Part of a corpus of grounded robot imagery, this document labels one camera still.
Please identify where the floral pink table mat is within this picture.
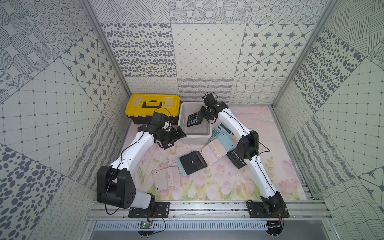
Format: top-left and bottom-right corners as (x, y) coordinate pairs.
(132, 107), (307, 201)

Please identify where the light blue calculator face down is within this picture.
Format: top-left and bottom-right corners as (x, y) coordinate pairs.
(216, 133), (235, 152)

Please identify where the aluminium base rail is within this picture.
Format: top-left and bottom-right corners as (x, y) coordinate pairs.
(84, 200), (336, 235)

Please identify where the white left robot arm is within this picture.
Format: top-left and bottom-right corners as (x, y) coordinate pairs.
(97, 113), (187, 214)

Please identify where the white plastic storage box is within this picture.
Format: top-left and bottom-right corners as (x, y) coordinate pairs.
(179, 102), (212, 145)

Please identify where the pink calculator face up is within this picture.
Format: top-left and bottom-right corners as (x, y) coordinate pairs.
(200, 140), (227, 166)

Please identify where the light blue calculator back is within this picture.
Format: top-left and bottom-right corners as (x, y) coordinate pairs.
(176, 159), (188, 177)

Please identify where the teal calculator face up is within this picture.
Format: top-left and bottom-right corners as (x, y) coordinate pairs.
(210, 123), (232, 141)

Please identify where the black calculator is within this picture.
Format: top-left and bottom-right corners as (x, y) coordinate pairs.
(227, 149), (246, 169)
(187, 112), (203, 128)

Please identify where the yellow and black toolbox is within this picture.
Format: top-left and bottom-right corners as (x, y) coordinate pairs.
(125, 94), (181, 125)

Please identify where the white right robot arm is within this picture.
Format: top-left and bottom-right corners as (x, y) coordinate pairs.
(195, 91), (285, 216)

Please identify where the pink calculator face down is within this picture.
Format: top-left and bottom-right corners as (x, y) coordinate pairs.
(154, 167), (181, 193)

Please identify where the black calculator face down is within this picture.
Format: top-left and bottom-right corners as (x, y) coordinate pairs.
(179, 151), (208, 175)

